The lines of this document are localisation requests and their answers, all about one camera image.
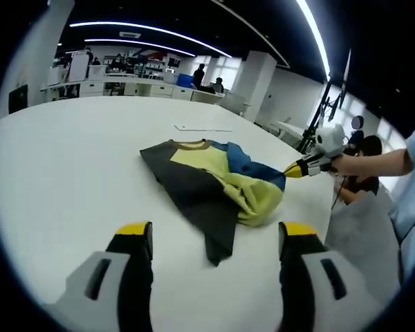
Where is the person's light blue shirt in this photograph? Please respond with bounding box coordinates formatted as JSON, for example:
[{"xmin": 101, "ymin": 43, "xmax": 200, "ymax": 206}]
[{"xmin": 389, "ymin": 113, "xmax": 415, "ymax": 277}]

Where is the white square pillar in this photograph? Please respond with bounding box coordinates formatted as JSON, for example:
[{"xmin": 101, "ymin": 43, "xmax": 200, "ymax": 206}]
[
  {"xmin": 0, "ymin": 0, "xmax": 75, "ymax": 118},
  {"xmin": 245, "ymin": 50, "xmax": 277, "ymax": 122}
]

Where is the ceiling light strip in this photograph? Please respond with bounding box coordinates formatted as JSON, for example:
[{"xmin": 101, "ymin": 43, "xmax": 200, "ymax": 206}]
[
  {"xmin": 69, "ymin": 21, "xmax": 232, "ymax": 58},
  {"xmin": 297, "ymin": 0, "xmax": 331, "ymax": 77},
  {"xmin": 84, "ymin": 37, "xmax": 196, "ymax": 56}
]

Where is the white machine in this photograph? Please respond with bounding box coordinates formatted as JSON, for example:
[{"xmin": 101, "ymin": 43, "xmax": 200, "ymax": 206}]
[{"xmin": 48, "ymin": 67, "xmax": 68, "ymax": 86}]

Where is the person's right hand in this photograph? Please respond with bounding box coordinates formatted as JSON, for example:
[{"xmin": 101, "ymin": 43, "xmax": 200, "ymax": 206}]
[{"xmin": 328, "ymin": 154, "xmax": 354, "ymax": 177}]

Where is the thin template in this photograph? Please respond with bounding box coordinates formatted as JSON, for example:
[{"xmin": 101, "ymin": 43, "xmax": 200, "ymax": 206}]
[{"xmin": 174, "ymin": 123, "xmax": 232, "ymax": 133}]

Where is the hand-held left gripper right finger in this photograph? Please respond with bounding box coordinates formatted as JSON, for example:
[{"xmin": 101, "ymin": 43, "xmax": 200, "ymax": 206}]
[{"xmin": 277, "ymin": 221, "xmax": 385, "ymax": 332}]

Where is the white board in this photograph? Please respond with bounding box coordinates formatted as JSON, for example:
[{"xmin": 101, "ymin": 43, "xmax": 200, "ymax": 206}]
[{"xmin": 68, "ymin": 54, "xmax": 89, "ymax": 82}]

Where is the yellow blue grey garment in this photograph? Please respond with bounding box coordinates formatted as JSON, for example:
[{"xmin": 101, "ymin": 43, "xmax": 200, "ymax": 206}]
[{"xmin": 139, "ymin": 138, "xmax": 287, "ymax": 267}]

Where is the white cabinet counter row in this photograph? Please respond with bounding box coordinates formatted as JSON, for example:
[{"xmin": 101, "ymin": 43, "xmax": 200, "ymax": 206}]
[{"xmin": 40, "ymin": 74, "xmax": 225, "ymax": 104}]

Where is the black cabinet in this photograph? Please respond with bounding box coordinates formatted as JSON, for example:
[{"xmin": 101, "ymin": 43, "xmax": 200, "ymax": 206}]
[{"xmin": 8, "ymin": 85, "xmax": 28, "ymax": 113}]

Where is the black tripod stand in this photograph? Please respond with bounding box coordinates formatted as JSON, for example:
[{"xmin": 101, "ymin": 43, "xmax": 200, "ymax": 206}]
[{"xmin": 296, "ymin": 48, "xmax": 352, "ymax": 153}]

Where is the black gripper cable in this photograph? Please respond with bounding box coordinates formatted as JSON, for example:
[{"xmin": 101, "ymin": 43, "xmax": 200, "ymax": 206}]
[{"xmin": 331, "ymin": 174, "xmax": 347, "ymax": 210}]

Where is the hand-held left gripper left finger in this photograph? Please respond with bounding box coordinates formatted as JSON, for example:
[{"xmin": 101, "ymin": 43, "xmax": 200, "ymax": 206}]
[{"xmin": 41, "ymin": 221, "xmax": 155, "ymax": 332}]

